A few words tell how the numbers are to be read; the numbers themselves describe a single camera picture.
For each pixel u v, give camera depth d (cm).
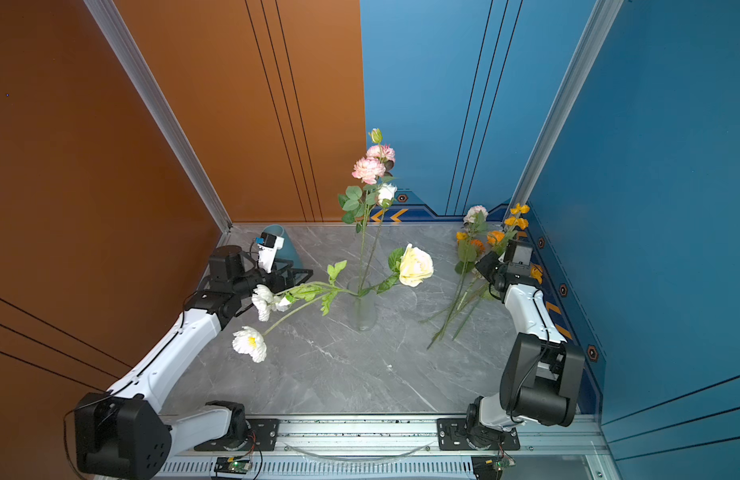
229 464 71
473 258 105
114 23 71
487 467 71
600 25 71
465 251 105
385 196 71
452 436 72
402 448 71
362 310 85
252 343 45
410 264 54
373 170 66
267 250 69
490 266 79
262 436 74
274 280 69
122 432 39
